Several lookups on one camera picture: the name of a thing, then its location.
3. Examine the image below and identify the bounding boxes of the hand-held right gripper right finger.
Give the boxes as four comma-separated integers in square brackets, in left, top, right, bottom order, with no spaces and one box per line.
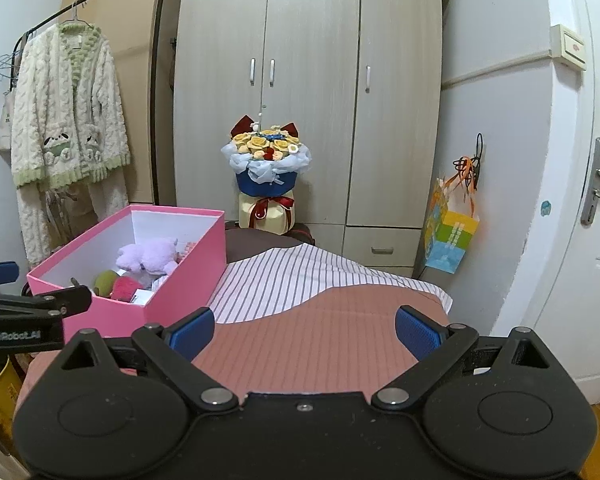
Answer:
[372,305,557,409]

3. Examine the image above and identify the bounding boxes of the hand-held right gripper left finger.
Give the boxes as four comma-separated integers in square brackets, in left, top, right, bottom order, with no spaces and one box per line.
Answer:
[56,307,239,412]

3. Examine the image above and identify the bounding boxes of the pink cardboard box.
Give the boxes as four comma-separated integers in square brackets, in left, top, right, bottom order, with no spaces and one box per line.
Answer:
[26,203,227,342]

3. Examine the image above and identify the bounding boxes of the green plush ball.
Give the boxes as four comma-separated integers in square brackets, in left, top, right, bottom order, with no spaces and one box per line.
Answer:
[93,269,119,297]

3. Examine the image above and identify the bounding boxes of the red plush ball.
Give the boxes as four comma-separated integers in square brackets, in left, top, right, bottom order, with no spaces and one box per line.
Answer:
[110,275,144,304]

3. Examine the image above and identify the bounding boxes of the purple plush toy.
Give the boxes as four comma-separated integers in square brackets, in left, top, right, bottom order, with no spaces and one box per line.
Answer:
[115,238,182,276]

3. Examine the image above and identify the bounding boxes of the yellow bag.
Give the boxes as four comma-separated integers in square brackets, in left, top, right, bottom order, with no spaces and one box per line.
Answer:
[0,354,24,432]

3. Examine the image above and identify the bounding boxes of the colourful gift bag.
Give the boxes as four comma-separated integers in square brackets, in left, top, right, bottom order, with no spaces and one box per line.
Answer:
[422,174,481,275]

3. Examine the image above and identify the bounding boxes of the dark brown cloth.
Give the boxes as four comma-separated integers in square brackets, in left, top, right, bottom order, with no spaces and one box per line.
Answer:
[224,224,314,264]

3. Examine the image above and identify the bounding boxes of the striped bed sheet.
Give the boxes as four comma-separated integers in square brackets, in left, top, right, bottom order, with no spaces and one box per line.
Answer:
[209,242,454,327]

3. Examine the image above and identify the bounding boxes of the cream tote bag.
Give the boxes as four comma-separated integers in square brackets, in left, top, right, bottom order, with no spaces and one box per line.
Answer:
[0,89,19,162]

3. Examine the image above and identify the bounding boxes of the cream and green fleece pajama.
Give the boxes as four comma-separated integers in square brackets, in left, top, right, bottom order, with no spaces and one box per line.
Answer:
[10,22,132,272]

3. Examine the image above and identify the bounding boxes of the yellow flower bouquet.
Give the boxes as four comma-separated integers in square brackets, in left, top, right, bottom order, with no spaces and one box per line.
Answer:
[221,114,312,199]

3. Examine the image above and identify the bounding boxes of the white door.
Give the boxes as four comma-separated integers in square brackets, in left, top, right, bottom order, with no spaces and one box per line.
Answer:
[489,0,600,407]

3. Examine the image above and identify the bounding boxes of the beige tall cabinet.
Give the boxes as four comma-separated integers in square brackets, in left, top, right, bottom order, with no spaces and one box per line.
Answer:
[61,0,182,207]

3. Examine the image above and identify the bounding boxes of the black clothes rack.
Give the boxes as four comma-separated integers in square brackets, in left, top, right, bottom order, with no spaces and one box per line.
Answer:
[12,0,167,207]

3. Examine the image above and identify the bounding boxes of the beige wardrobe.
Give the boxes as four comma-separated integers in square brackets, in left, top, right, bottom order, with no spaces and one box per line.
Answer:
[172,0,444,282]

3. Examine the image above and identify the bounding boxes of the wall hook with cords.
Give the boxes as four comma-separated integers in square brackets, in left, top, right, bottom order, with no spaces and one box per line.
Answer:
[452,133,486,193]

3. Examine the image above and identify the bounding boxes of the wire clothes hangers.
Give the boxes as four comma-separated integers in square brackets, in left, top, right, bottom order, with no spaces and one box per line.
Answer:
[0,52,21,95]

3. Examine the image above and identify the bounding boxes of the cream wall switch box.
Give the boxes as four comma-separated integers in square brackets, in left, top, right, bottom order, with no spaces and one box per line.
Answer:
[549,23,589,69]

